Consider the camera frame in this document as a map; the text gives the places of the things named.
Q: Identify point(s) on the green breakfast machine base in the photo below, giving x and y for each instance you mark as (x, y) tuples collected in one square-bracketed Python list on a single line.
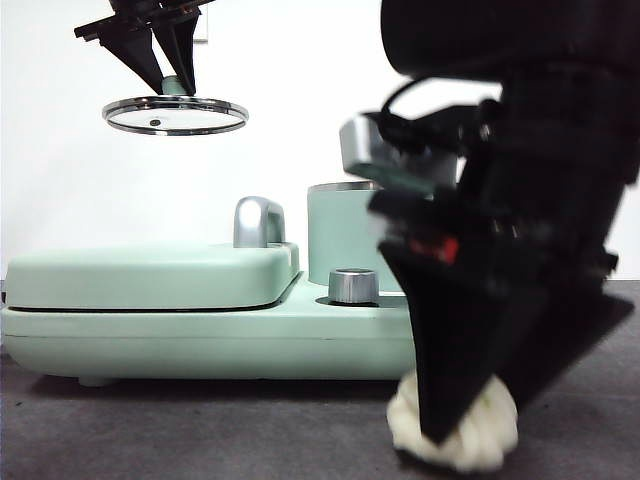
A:
[(200, 340)]

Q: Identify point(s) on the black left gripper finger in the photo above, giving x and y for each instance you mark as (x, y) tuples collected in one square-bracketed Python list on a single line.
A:
[(135, 55), (180, 55)]

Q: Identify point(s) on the silver control knob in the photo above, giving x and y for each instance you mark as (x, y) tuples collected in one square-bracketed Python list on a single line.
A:
[(352, 287)]

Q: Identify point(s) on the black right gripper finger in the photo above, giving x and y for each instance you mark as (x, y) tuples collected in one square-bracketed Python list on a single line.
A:
[(450, 340), (565, 340)]

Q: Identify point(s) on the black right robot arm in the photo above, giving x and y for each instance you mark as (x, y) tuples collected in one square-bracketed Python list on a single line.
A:
[(550, 150)]

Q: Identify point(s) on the glass pot lid green knob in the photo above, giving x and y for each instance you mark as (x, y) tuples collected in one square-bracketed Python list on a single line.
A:
[(175, 117)]

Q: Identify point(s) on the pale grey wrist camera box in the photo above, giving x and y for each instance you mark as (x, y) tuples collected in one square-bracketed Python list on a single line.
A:
[(365, 145)]

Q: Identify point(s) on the pleated white bun green specks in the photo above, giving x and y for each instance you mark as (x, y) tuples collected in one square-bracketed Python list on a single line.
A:
[(485, 440)]

